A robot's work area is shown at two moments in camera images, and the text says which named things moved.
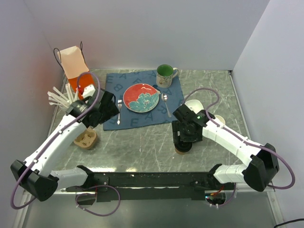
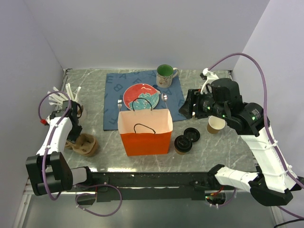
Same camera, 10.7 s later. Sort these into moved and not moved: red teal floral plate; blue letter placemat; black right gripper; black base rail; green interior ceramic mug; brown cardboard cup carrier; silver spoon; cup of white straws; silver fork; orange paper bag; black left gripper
Moved: black left gripper; orange paper bag; brown cardboard cup carrier; black right gripper
Not moved: red teal floral plate; silver spoon; green interior ceramic mug; blue letter placemat; silver fork; cup of white straws; black base rail
